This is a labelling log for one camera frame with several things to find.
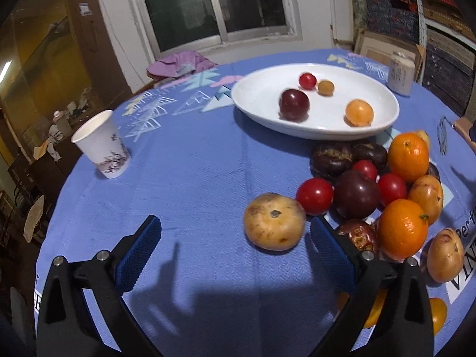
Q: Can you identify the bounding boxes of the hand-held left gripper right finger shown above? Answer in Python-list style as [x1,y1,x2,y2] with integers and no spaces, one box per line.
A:
[305,214,436,357]

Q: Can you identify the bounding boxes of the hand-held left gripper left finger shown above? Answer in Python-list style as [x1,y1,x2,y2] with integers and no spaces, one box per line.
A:
[36,214,162,357]

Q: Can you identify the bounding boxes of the reddish-brown wrinkled fruit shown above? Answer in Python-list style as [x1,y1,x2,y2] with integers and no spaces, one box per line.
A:
[335,219,381,257]

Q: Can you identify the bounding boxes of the tan round pear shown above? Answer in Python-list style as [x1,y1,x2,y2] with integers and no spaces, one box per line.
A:
[243,192,307,251]

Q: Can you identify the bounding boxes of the dark wrinkled passion fruit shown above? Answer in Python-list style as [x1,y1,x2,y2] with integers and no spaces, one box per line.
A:
[310,142,355,180]
[351,140,388,168]

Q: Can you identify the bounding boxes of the speckled yellow-brown fruit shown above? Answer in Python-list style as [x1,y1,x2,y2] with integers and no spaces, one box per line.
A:
[408,175,444,226]

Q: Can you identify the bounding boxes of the tan speckled fruit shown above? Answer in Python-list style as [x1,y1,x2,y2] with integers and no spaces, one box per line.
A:
[426,228,465,283]

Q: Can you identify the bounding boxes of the white oval plate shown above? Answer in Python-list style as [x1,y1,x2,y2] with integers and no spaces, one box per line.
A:
[231,63,400,141]

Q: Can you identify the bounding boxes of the blue printed tablecloth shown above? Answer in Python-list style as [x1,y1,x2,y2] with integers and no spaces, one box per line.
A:
[34,48,476,357]

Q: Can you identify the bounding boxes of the woven straw fan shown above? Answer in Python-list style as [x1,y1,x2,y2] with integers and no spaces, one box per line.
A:
[23,194,46,242]

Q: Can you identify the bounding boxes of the white floral paper cup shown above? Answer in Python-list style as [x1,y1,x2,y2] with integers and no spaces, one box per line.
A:
[71,110,132,179]

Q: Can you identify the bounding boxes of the dark wooden chair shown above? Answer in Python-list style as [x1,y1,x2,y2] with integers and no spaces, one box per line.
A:
[7,149,49,231]

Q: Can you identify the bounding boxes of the yellow-orange round fruit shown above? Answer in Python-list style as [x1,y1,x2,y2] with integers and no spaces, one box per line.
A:
[344,99,374,128]

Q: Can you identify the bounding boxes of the small dark red plum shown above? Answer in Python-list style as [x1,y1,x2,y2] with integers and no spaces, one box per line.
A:
[279,89,310,122]

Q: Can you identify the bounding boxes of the white drink can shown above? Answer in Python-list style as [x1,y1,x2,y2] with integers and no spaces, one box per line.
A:
[387,51,415,97]

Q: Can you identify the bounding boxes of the purple cloth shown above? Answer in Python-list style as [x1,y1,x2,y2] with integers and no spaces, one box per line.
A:
[146,51,220,82]

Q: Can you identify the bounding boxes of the leaning cardboard picture frames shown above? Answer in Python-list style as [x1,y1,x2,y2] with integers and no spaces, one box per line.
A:
[353,30,426,82]

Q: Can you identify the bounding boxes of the wooden glass display cabinet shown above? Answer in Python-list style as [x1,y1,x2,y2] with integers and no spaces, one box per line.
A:
[0,0,132,164]

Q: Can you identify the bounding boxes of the stack of patterned boxes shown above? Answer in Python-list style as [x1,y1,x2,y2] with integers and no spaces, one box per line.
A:
[359,0,476,116]

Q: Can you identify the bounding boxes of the sliding glass window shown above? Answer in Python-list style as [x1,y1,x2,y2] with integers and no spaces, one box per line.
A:
[124,0,302,56]

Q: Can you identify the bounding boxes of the grey string tassel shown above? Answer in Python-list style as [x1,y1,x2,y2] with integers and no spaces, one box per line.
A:
[438,116,452,156]

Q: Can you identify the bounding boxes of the white shelf post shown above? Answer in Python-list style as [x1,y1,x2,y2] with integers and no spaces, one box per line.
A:
[409,0,428,45]

